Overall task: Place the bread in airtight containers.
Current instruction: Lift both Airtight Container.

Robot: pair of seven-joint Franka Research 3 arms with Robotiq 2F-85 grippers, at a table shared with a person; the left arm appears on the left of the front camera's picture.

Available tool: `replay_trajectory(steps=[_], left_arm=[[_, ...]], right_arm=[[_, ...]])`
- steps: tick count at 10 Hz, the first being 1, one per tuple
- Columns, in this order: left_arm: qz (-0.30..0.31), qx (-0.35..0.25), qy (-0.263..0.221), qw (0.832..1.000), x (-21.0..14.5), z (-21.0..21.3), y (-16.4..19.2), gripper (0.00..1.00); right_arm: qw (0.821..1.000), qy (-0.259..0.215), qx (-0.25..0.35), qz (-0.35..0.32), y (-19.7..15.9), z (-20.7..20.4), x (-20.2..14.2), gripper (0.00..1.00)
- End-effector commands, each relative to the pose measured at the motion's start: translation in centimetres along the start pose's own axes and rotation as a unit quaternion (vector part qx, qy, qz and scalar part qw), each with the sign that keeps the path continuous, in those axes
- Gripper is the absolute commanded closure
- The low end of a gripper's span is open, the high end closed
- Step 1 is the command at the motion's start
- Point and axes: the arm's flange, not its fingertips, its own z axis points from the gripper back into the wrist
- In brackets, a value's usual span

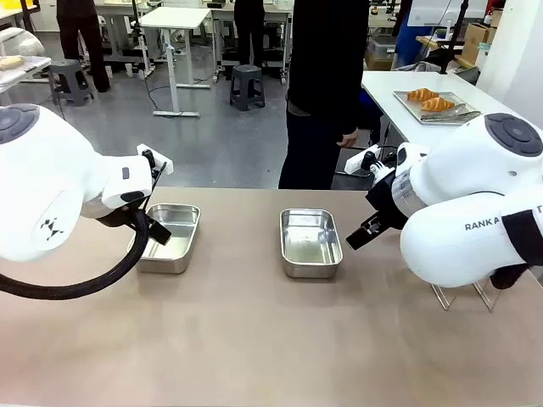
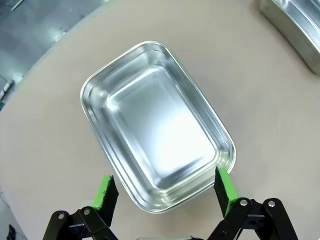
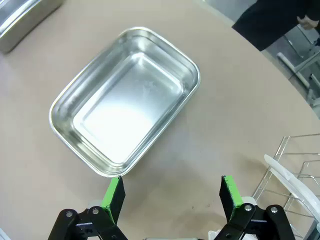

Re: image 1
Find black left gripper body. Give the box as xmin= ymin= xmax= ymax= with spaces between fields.
xmin=96 ymin=198 xmax=154 ymax=229

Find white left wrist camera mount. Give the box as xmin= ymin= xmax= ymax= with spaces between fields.
xmin=136 ymin=143 xmax=175 ymax=176

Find metal tongs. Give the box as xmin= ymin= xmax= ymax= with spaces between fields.
xmin=419 ymin=105 xmax=483 ymax=125

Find grey storage bin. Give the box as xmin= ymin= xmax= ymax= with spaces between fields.
xmin=365 ymin=36 xmax=399 ymax=71

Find grey plastic stool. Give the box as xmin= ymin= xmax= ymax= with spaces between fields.
xmin=229 ymin=64 xmax=266 ymax=112
xmin=49 ymin=59 xmax=96 ymax=107

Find rectangular steel container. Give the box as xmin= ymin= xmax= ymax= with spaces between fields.
xmin=279 ymin=207 xmax=344 ymax=280
xmin=135 ymin=203 xmax=202 ymax=275

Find white table with bread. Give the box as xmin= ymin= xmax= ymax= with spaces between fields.
xmin=0 ymin=54 xmax=53 ymax=95

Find person's left forearm black sleeve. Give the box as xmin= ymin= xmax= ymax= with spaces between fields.
xmin=339 ymin=91 xmax=373 ymax=136

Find white height adjustable desk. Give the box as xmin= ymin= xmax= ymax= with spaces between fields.
xmin=138 ymin=6 xmax=213 ymax=118

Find background person dark trousers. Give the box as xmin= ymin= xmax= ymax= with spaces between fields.
xmin=233 ymin=0 xmax=266 ymax=69

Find white side table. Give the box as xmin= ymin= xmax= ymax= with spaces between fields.
xmin=360 ymin=70 xmax=523 ymax=149

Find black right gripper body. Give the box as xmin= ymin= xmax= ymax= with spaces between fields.
xmin=365 ymin=167 xmax=411 ymax=232

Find metal wire lid rack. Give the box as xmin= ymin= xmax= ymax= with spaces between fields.
xmin=429 ymin=278 xmax=504 ymax=314

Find white workbench with frame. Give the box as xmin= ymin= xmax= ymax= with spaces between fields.
xmin=210 ymin=3 xmax=294 ymax=85

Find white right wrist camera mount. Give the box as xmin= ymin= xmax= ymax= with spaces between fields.
xmin=344 ymin=144 xmax=383 ymax=176

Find person in black clothes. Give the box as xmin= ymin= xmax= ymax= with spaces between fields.
xmin=277 ymin=0 xmax=383 ymax=191

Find thin black floor cable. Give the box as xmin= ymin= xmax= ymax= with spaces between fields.
xmin=48 ymin=70 xmax=65 ymax=120

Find blue panel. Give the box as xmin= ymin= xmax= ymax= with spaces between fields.
xmin=394 ymin=8 xmax=430 ymax=69

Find background person in black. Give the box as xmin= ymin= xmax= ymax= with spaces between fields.
xmin=56 ymin=0 xmax=112 ymax=94

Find black stand pole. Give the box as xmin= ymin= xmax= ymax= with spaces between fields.
xmin=440 ymin=0 xmax=471 ymax=75

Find flat metal baking tray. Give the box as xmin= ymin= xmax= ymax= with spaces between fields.
xmin=393 ymin=90 xmax=483 ymax=127

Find clear plastic dome cover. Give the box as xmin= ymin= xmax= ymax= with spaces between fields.
xmin=0 ymin=26 xmax=46 ymax=59

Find brown cardboard box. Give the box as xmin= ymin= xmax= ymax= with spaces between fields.
xmin=461 ymin=22 xmax=498 ymax=65

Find golden croissant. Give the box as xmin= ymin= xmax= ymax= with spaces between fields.
xmin=406 ymin=87 xmax=440 ymax=103
xmin=419 ymin=97 xmax=456 ymax=113

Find black right arm cable sleeve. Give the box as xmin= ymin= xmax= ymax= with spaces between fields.
xmin=490 ymin=209 xmax=543 ymax=291

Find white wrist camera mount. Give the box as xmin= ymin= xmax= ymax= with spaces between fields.
xmin=136 ymin=143 xmax=175 ymax=176
xmin=344 ymin=144 xmax=383 ymax=176

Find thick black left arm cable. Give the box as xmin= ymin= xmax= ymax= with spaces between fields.
xmin=0 ymin=208 xmax=151 ymax=301

